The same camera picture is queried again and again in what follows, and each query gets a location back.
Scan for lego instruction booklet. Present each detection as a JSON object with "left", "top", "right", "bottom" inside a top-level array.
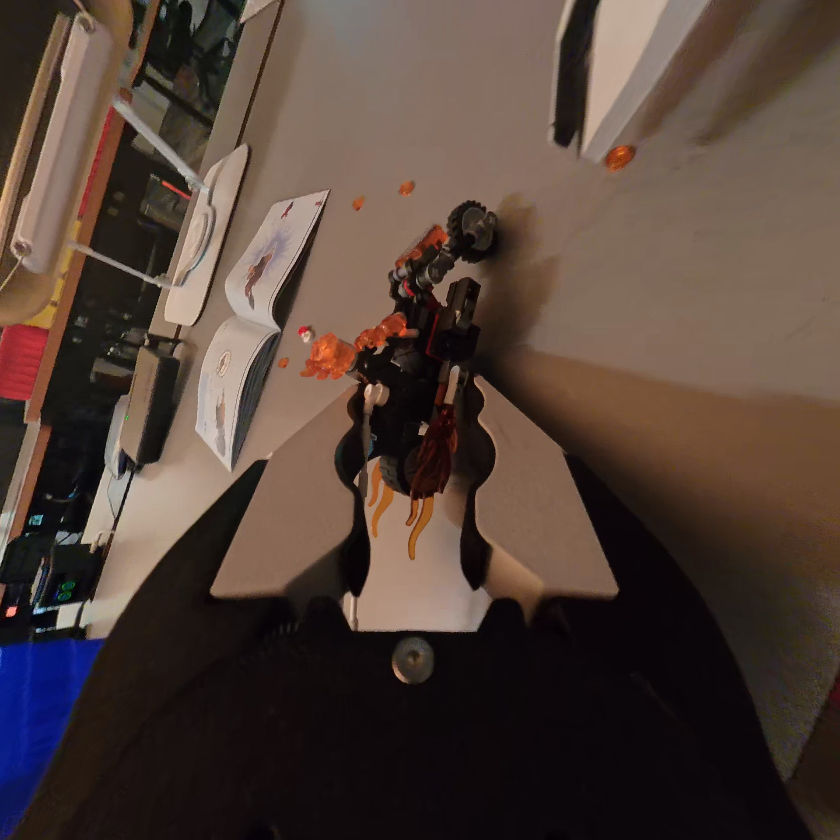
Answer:
[{"left": 195, "top": 189, "right": 331, "bottom": 473}]

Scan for lego motorcycle model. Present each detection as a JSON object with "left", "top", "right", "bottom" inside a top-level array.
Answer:
[{"left": 301, "top": 200, "right": 500, "bottom": 631}]

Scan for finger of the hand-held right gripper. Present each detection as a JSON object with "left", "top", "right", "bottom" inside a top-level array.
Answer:
[{"left": 550, "top": 0, "right": 719, "bottom": 165}]

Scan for blue plastic bin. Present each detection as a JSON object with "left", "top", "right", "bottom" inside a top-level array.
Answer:
[{"left": 0, "top": 638, "right": 106, "bottom": 840}]

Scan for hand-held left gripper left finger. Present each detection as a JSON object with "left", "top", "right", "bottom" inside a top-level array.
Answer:
[{"left": 210, "top": 384, "right": 376, "bottom": 616}]

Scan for black box device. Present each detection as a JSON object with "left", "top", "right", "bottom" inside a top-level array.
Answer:
[{"left": 120, "top": 336, "right": 183, "bottom": 466}]

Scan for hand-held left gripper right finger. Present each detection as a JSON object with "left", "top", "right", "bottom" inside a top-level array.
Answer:
[{"left": 458, "top": 375, "right": 620, "bottom": 602}]

